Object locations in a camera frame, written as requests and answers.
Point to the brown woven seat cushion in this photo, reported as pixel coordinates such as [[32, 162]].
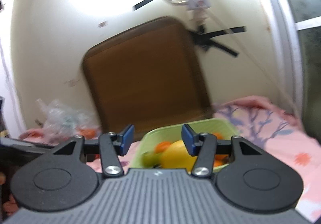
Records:
[[148, 76]]

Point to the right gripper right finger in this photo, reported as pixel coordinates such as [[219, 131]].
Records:
[[202, 146]]

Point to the green plastic basket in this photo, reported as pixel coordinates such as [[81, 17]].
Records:
[[173, 134]]

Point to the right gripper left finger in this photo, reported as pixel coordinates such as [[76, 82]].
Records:
[[111, 146]]

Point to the pink patterned bedsheet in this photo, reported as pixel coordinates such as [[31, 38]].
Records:
[[273, 176]]

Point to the white power strip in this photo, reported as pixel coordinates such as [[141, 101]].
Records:
[[198, 8]]

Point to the orange mandarin front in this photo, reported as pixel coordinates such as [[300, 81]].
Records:
[[161, 147]]

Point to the clear plastic fruit bag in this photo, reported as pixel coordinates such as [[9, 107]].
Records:
[[63, 122]]

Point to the orange cherry tomato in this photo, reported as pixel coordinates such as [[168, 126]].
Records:
[[221, 159]]

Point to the orange mandarin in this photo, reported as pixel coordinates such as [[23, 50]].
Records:
[[219, 136], [161, 147]]

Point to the white window frame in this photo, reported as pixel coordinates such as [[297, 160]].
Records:
[[296, 26]]

